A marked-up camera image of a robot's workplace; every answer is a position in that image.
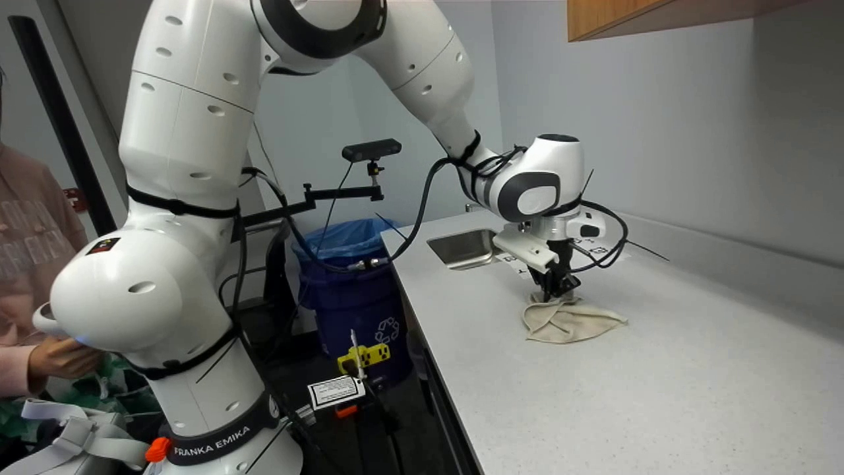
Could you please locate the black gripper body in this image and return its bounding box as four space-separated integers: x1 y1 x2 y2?
525 238 584 291

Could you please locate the person forearm pink sleeve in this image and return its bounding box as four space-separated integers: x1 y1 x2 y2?
0 341 38 402

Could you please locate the person hand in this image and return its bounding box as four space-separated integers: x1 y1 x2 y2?
26 336 107 385

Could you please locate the grey flat tray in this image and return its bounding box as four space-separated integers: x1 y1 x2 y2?
426 228 507 270

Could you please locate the blue trash bin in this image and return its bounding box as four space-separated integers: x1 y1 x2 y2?
293 217 414 392

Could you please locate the yellow clamp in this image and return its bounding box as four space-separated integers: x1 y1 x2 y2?
336 328 393 382

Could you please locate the white label tag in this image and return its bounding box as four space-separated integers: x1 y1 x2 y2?
304 374 370 413

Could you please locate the orange knob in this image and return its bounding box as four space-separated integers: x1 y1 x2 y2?
144 434 175 467

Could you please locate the green fabric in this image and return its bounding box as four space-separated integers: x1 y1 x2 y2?
0 351 163 443

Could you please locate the black leaning pole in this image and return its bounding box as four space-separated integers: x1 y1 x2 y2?
5 14 122 238

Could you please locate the person torso in shirt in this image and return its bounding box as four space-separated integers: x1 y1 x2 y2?
0 70 93 348

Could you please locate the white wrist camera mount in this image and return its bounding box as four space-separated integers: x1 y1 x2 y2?
493 231 563 271

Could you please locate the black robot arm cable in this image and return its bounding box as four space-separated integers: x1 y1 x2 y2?
386 130 633 278

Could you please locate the black camera bar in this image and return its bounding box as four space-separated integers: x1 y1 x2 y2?
340 138 403 167

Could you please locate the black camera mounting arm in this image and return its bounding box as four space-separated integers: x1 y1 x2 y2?
234 179 387 244

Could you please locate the wooden wall cabinet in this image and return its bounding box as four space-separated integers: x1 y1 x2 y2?
566 0 795 46

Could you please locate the grey bag strap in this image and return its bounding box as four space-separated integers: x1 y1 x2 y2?
0 397 153 475

